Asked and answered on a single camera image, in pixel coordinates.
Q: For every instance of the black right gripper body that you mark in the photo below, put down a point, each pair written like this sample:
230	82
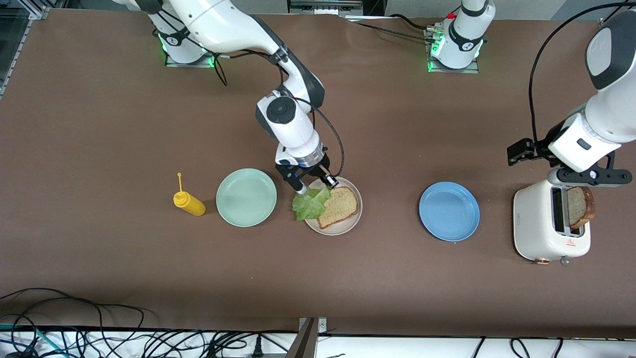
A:
317	171

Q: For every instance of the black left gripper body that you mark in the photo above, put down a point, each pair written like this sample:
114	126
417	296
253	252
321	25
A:
536	148

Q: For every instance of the light crust bread slice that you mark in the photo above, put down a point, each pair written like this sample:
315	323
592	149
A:
340	206

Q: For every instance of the green lettuce leaf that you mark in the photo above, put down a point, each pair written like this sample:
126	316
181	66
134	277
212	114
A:
310	206

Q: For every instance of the dark crust bread slice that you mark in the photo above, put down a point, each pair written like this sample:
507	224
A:
579	206

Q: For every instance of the beige plate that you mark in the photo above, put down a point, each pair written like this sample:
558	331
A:
343	227

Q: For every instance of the mint green plate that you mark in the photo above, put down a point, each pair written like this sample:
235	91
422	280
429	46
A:
246	198

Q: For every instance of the blue plate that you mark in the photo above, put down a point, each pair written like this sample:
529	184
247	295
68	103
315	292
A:
449	211

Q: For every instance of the white toaster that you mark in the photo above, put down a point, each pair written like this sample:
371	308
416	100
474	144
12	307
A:
534	223

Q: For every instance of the grey toaster lever knob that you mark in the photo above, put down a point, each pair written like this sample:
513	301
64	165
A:
565	260

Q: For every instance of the yellow squeeze bottle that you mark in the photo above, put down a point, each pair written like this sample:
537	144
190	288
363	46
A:
191	205

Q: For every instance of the grey metal box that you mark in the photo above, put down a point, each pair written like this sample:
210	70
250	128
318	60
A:
323	6

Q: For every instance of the black power plug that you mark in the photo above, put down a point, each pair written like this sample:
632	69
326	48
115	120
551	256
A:
257	349

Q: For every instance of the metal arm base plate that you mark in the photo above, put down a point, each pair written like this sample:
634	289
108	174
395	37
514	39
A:
189	63
447	70

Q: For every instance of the metal table edge bracket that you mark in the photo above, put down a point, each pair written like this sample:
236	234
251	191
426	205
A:
308	343

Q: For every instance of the aluminium frame profile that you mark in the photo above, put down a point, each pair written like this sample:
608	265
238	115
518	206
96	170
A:
35	12

